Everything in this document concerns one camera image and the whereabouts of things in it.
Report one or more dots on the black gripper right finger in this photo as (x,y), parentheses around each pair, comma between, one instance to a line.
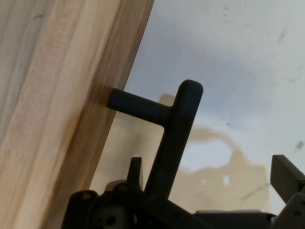
(289,186)

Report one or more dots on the wooden drawer front board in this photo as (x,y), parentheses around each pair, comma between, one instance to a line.
(52,107)

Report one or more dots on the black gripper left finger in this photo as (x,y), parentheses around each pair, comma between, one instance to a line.
(114,210)

